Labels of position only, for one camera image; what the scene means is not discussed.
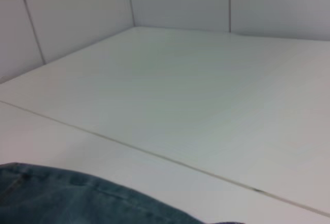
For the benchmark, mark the blue denim shorts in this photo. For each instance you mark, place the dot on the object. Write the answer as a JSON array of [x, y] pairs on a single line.
[[64, 200]]

